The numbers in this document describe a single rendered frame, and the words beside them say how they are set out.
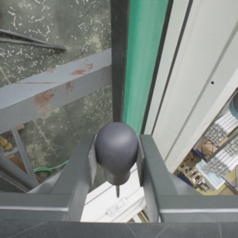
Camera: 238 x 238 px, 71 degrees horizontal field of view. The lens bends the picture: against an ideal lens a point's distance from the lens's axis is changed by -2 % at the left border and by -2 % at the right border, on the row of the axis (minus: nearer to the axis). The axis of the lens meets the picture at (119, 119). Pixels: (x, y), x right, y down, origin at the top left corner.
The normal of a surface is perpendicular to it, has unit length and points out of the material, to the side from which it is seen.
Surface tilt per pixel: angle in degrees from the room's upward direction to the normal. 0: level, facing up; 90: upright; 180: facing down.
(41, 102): 0
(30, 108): 0
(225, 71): 90
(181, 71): 90
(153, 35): 0
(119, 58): 90
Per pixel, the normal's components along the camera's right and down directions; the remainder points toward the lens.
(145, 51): 0.57, 0.66
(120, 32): -0.82, 0.44
